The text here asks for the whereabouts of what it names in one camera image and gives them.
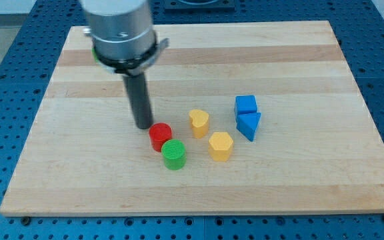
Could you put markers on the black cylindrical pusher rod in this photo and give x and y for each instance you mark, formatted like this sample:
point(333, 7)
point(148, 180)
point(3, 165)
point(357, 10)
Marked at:
point(137, 92)

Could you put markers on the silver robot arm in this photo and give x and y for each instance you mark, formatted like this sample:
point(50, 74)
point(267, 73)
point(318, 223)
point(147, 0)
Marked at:
point(125, 42)

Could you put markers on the green star block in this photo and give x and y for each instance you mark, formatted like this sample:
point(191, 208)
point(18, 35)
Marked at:
point(95, 57)

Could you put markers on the wooden board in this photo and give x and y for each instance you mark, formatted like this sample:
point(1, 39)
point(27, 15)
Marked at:
point(316, 149)

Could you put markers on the red cylinder block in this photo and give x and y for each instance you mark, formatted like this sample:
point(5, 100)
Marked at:
point(159, 133)

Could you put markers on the yellow heart block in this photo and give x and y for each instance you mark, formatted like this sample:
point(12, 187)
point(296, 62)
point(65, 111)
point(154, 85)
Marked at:
point(199, 123)

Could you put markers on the green cylinder block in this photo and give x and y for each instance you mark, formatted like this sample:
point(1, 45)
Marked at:
point(174, 154)

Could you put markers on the yellow hexagon block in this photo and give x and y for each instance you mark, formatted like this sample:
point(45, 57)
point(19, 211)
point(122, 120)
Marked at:
point(220, 146)

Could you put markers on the blue cube block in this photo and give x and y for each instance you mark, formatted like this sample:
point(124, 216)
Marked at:
point(245, 104)

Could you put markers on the blue triangle block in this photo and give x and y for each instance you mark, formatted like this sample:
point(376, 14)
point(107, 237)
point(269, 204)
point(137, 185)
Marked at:
point(247, 124)

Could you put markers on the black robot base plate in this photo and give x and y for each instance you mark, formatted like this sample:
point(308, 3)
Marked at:
point(174, 5)

